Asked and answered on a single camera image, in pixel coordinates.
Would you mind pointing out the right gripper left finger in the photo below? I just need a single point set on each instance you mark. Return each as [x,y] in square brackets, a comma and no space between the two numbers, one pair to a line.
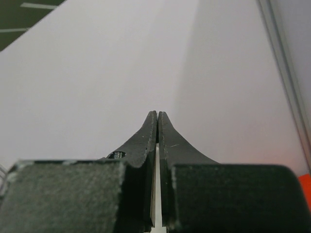
[115,194]

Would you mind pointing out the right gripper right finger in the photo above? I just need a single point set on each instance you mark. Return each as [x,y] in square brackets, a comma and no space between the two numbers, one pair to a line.
[200,195]

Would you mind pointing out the white printed t shirt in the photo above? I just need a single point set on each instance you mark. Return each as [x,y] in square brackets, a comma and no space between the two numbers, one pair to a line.
[158,212]

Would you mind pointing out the folded orange t shirt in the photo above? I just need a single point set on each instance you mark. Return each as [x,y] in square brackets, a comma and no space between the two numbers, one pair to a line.
[305,181]

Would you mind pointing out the right aluminium frame post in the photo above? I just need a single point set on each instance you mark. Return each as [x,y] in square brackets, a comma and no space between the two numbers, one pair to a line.
[272,20]

